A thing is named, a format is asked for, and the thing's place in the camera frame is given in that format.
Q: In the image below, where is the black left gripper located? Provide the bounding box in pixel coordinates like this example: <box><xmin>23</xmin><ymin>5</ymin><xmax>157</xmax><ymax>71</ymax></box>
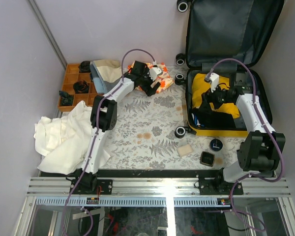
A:
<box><xmin>137</xmin><ymin>67</ymin><xmax>158</xmax><ymax>95</ymax></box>

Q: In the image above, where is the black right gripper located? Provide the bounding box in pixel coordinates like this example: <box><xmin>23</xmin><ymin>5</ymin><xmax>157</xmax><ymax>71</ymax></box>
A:
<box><xmin>198</xmin><ymin>82</ymin><xmax>233</xmax><ymax>114</ymax></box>

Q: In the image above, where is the yellow garment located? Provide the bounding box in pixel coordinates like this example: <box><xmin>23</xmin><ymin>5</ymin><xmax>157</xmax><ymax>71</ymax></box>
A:
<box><xmin>191</xmin><ymin>73</ymin><xmax>240</xmax><ymax>118</ymax></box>

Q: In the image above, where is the black graphic t-shirt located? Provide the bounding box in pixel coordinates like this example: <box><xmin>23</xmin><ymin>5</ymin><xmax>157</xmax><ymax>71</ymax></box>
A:
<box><xmin>188</xmin><ymin>104</ymin><xmax>236</xmax><ymax>130</ymax></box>

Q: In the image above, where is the orange floral fabric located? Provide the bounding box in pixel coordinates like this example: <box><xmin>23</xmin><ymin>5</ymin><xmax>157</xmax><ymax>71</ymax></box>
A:
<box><xmin>127</xmin><ymin>62</ymin><xmax>174</xmax><ymax>93</ymax></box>

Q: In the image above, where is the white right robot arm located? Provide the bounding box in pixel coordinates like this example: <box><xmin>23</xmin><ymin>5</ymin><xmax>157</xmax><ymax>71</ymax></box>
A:
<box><xmin>200</xmin><ymin>86</ymin><xmax>286</xmax><ymax>194</ymax></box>

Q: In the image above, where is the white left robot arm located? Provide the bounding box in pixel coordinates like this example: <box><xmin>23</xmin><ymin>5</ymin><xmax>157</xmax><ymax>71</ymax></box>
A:
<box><xmin>81</xmin><ymin>61</ymin><xmax>162</xmax><ymax>174</ymax></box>

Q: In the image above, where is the beige grey folded garment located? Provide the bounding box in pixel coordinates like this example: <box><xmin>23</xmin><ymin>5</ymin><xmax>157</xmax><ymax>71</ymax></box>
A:
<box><xmin>89</xmin><ymin>59</ymin><xmax>121</xmax><ymax>94</ymax></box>

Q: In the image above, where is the round black tin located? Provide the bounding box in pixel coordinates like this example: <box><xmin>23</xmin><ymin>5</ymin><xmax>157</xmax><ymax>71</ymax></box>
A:
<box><xmin>209</xmin><ymin>139</ymin><xmax>223</xmax><ymax>152</ymax></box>

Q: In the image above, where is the black rolled sock top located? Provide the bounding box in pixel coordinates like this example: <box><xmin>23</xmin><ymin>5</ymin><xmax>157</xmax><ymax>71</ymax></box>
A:
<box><xmin>79</xmin><ymin>60</ymin><xmax>91</xmax><ymax>73</ymax></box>

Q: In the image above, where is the black rolled sock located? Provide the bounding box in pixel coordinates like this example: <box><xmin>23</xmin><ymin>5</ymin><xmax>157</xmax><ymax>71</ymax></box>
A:
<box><xmin>73</xmin><ymin>80</ymin><xmax>89</xmax><ymax>94</ymax></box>
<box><xmin>79</xmin><ymin>60</ymin><xmax>91</xmax><ymax>73</ymax></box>

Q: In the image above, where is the yellow open suitcase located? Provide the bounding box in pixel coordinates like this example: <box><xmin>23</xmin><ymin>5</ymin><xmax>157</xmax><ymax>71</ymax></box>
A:
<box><xmin>176</xmin><ymin>0</ymin><xmax>284</xmax><ymax>138</ymax></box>

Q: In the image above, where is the black rolled sock middle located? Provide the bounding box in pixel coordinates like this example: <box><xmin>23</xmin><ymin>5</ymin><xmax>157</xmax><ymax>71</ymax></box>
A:
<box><xmin>73</xmin><ymin>80</ymin><xmax>89</xmax><ymax>94</ymax></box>

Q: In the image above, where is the black square compact case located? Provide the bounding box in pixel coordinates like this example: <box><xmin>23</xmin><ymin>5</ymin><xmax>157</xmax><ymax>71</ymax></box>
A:
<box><xmin>200</xmin><ymin>151</ymin><xmax>215</xmax><ymax>167</ymax></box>

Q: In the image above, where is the beige soap bar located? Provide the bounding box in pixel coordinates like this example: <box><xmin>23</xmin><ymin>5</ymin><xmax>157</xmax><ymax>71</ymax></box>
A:
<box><xmin>177</xmin><ymin>144</ymin><xmax>193</xmax><ymax>157</ymax></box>

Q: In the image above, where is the wooden compartment organizer tray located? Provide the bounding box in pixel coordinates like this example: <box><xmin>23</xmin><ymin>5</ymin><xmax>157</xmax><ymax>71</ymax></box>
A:
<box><xmin>58</xmin><ymin>63</ymin><xmax>97</xmax><ymax>112</ymax></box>

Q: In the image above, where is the dark green rolled sock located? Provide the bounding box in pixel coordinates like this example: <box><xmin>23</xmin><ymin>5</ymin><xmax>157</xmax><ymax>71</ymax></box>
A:
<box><xmin>59</xmin><ymin>90</ymin><xmax>74</xmax><ymax>106</ymax></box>

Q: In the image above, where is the white crumpled towel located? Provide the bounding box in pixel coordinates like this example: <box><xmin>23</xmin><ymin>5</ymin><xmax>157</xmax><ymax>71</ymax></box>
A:
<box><xmin>33</xmin><ymin>100</ymin><xmax>111</xmax><ymax>176</ymax></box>

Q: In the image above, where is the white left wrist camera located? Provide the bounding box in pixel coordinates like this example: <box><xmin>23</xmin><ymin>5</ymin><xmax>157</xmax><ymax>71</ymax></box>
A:
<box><xmin>149</xmin><ymin>65</ymin><xmax>163</xmax><ymax>81</ymax></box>

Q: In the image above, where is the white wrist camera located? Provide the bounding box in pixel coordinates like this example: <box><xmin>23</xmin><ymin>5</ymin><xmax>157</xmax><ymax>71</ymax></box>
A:
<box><xmin>205</xmin><ymin>72</ymin><xmax>219</xmax><ymax>92</ymax></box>
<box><xmin>149</xmin><ymin>65</ymin><xmax>163</xmax><ymax>81</ymax></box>

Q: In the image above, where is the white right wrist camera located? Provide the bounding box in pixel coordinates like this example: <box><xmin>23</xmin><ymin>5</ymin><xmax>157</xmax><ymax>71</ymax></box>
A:
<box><xmin>205</xmin><ymin>72</ymin><xmax>219</xmax><ymax>92</ymax></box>

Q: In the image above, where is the aluminium mounting rail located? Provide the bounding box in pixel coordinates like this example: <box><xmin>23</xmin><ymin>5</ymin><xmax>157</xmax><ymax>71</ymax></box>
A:
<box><xmin>27</xmin><ymin>177</ymin><xmax>291</xmax><ymax>198</ymax></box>

